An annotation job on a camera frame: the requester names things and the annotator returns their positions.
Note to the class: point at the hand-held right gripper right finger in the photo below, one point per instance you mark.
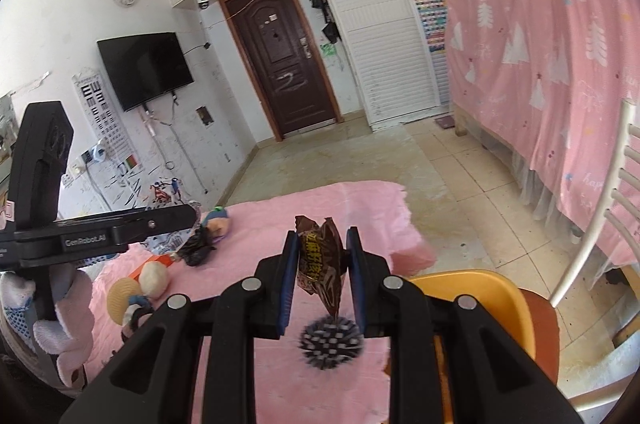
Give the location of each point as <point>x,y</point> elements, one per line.
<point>356,286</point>

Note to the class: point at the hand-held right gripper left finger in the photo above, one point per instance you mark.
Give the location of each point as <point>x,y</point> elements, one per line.
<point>287,286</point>

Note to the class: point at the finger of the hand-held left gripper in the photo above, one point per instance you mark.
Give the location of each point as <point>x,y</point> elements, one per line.
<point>160,224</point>

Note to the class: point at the brown snack wrapper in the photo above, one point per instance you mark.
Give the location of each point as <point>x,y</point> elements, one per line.
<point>320,264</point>

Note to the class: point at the blue green felt doll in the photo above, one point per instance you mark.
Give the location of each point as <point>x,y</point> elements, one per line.
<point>218,223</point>

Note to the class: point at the straw hat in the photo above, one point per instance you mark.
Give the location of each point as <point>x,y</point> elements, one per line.
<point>124,301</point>

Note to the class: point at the yellow plastic bin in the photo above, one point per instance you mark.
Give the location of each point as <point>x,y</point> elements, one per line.
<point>475,286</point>

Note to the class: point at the person's left hand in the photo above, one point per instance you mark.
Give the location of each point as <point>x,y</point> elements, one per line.
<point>72,329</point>

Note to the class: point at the orange packet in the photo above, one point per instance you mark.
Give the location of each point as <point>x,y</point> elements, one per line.
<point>150,265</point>

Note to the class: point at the black plastic bag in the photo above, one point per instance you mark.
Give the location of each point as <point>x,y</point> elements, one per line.
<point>197,249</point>

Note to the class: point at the black white spiky ball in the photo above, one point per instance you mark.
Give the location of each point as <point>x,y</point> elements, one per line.
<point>330,344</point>

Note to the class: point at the pink tablecloth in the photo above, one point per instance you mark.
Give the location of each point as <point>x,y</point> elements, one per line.
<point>350,209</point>

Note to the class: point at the eye chart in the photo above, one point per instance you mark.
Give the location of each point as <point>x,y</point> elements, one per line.
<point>102,113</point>

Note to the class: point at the floor scale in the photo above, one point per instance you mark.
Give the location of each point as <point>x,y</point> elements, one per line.
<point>443,121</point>

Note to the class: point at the orange chair with white back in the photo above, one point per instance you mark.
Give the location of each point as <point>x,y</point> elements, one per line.
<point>545,329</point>

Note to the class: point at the dark brown door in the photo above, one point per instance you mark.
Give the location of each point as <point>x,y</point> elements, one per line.
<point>285,63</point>

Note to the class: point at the white louvred wardrobe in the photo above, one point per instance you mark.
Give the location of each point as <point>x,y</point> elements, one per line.
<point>385,38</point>

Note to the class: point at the black hanging bag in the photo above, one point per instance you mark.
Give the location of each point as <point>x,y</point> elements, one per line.
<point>330,32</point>

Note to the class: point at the colourful grid chart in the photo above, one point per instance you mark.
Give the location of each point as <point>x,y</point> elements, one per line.
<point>431,21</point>

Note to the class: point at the pink tree-print bed curtain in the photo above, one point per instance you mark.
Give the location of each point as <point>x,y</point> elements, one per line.
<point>540,68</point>

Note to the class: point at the wall outlet box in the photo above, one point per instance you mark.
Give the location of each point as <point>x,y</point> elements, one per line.
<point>205,115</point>

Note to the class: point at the black wall television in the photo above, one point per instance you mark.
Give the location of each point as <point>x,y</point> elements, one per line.
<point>145,68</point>

